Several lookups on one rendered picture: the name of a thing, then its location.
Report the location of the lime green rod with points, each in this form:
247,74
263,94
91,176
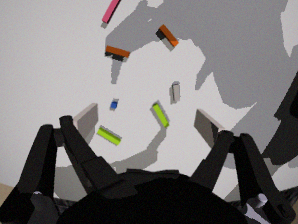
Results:
160,115
109,136

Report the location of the pink rod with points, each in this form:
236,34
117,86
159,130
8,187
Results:
110,11

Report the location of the orange rod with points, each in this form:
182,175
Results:
117,51
168,35

